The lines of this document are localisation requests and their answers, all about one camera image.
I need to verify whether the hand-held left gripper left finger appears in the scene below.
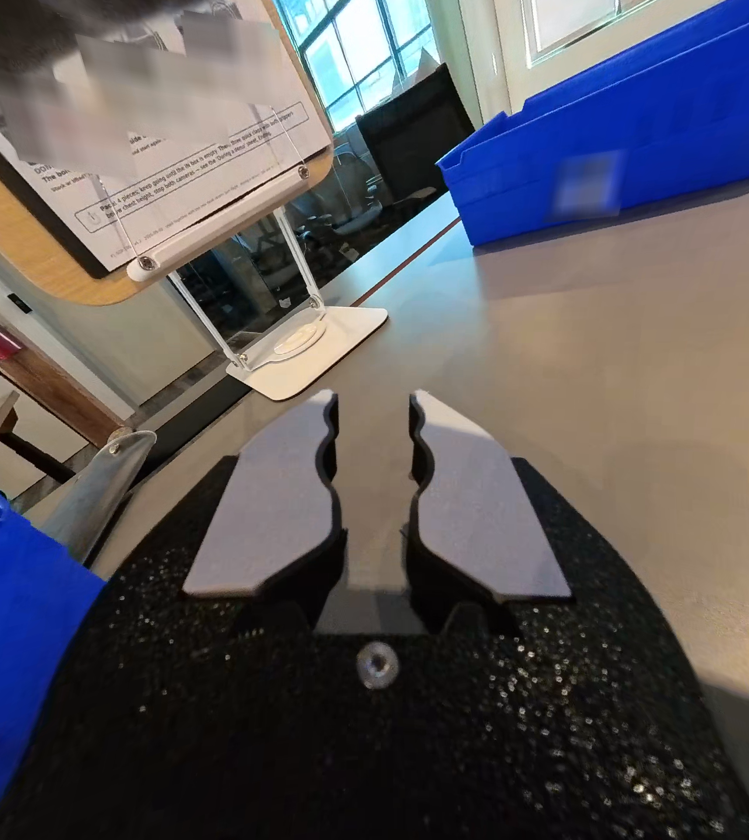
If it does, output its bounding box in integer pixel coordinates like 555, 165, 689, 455
182, 389, 349, 599

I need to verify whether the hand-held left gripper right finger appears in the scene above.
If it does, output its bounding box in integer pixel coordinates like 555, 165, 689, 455
404, 389, 575, 605

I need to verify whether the blue plastic bin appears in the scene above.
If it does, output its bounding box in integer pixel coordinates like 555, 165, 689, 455
436, 0, 749, 248
0, 489, 108, 840

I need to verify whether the instruction sheet on wooden stand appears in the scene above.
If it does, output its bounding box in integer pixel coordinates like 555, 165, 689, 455
0, 0, 390, 403

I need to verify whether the printed instruction sheet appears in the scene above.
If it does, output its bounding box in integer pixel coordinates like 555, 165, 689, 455
0, 0, 334, 274

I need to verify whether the black office chair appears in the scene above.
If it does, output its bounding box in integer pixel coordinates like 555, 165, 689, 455
355, 62, 477, 206

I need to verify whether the paned window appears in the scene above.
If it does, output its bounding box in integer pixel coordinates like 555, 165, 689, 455
276, 0, 445, 133

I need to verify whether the white framed window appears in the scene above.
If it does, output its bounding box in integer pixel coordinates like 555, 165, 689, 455
524, 0, 724, 71

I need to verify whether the wooden support post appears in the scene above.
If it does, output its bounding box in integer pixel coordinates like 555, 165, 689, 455
0, 282, 134, 450

